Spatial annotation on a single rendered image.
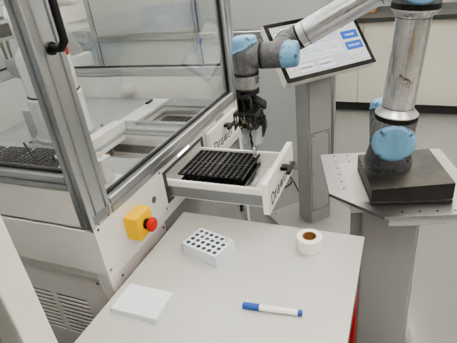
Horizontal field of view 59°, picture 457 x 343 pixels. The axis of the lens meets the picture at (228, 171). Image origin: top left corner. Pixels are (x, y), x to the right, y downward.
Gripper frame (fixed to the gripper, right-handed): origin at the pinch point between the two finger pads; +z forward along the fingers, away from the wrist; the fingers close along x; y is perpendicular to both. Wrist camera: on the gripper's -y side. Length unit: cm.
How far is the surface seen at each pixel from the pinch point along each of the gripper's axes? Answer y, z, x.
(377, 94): -285, 74, 24
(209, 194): 20.1, 7.8, -8.7
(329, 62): -83, -6, 11
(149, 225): 41.8, 5.4, -16.1
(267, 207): 21.7, 8.7, 10.5
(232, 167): 9.4, 3.7, -4.5
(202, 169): 12.4, 3.8, -13.8
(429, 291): -48, 94, 64
